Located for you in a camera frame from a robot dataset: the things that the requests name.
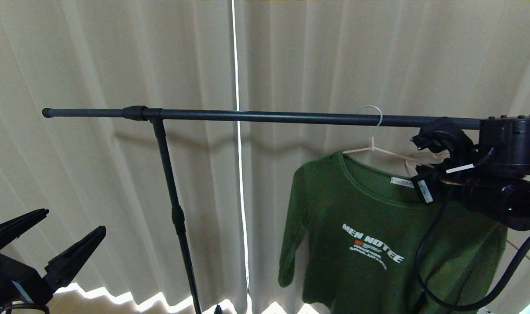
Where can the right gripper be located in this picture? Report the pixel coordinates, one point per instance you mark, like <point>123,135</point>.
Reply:
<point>500,196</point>

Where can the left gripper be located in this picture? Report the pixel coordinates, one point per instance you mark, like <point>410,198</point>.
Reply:
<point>8,279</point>

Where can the green long-sleeved shirt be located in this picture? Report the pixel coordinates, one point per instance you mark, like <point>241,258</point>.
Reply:
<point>343,274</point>

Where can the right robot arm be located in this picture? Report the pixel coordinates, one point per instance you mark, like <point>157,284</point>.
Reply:
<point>513,139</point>

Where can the black clothes rack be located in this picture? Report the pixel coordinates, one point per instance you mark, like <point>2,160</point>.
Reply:
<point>269,116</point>

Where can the beige curtain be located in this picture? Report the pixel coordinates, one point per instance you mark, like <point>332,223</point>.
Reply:
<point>117,196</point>

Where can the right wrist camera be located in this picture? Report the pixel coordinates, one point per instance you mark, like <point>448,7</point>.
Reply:
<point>443,135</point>

